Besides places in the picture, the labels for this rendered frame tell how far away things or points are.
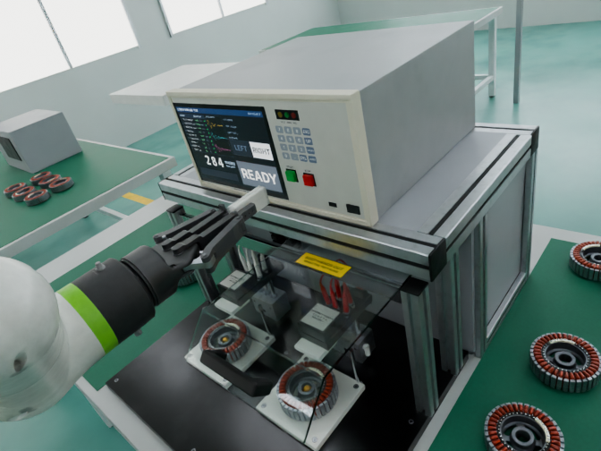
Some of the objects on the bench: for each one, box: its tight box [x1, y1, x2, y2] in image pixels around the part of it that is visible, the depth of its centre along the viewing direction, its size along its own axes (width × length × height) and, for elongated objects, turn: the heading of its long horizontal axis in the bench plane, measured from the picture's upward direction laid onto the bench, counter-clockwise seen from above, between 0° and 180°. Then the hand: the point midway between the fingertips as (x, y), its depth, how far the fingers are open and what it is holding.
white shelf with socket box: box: [109, 62, 240, 106], centre depth 172 cm, size 35×37×46 cm
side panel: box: [468, 148, 538, 359], centre depth 86 cm, size 28×3×32 cm, turn 159°
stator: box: [529, 333, 601, 393], centre depth 79 cm, size 11×11×4 cm
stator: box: [484, 402, 564, 451], centre depth 69 cm, size 11×11×4 cm
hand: (249, 205), depth 67 cm, fingers closed
